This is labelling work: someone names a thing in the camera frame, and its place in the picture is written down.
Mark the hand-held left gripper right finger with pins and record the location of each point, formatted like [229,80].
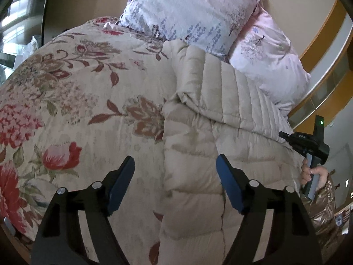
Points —
[230,183]

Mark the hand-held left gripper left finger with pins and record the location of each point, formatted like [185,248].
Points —
[121,183]

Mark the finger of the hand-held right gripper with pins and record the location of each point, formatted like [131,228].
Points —
[285,137]

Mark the beige puffer jacket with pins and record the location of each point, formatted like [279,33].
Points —
[220,132]

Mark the person's right forearm bronze sleeve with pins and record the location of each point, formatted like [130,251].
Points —
[322,215]

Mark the person's right hand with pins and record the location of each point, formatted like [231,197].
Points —
[320,175]

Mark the wooden headboard with glass panel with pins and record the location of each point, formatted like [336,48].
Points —
[325,69]

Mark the pale pink floral pillow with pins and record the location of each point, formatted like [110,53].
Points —
[264,60]

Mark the floral quilt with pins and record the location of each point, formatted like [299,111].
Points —
[82,102]

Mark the pillow with blue leaf print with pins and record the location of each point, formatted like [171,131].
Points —
[190,11]

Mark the window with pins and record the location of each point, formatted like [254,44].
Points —
[19,22]

